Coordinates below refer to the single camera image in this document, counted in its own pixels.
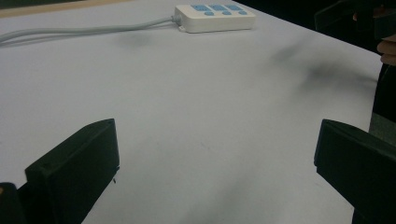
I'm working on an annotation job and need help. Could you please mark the white power strip blue sockets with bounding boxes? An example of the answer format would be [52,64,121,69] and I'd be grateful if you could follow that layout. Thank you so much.
[174,4,257,35]

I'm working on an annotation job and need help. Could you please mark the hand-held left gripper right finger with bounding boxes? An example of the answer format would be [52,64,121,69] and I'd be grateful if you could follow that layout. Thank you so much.
[313,119,396,224]

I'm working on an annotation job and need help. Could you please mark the grey power strip cable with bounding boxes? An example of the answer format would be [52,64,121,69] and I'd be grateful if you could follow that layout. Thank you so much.
[0,15,181,47]

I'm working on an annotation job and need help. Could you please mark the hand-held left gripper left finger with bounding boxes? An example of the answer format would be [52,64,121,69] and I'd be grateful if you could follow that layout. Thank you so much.
[24,118,120,224]

